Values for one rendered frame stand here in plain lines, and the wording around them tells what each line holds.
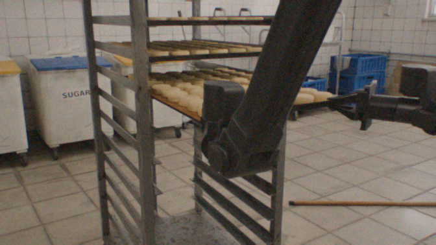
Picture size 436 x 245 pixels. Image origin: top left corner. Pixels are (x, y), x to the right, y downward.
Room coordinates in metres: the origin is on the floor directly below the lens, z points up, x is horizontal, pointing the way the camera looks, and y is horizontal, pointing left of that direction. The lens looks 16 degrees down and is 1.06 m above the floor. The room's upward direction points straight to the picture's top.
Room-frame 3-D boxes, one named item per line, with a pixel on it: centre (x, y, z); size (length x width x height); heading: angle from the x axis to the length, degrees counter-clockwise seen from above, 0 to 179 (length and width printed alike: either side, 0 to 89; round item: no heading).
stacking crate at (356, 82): (4.94, -1.78, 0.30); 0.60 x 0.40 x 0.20; 124
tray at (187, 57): (1.37, 0.14, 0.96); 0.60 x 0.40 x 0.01; 28
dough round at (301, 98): (0.92, -0.21, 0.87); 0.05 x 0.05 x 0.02
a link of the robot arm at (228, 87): (0.58, -0.02, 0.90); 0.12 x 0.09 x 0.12; 29
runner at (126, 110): (1.28, 0.31, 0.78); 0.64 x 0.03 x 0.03; 28
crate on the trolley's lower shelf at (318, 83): (4.47, -0.95, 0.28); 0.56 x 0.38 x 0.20; 132
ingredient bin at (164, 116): (3.53, 0.65, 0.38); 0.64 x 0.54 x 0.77; 31
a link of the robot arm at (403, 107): (0.83, -0.42, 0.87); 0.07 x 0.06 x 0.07; 58
